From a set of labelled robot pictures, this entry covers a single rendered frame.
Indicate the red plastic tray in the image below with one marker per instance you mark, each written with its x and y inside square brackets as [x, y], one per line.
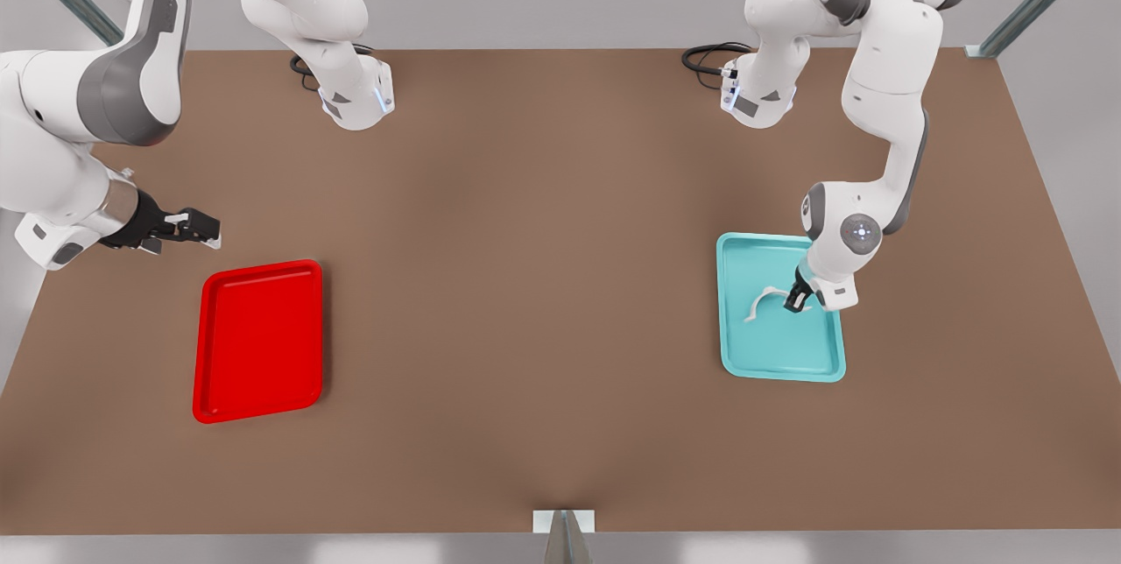
[259, 340]

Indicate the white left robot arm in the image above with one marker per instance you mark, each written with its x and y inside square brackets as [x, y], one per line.
[884, 56]

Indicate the white drainage pipe clamp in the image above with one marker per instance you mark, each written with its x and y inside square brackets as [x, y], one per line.
[765, 299]

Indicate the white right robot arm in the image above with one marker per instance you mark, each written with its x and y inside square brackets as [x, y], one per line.
[131, 65]

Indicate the teal plastic tray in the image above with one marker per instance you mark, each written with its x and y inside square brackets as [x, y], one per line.
[775, 345]

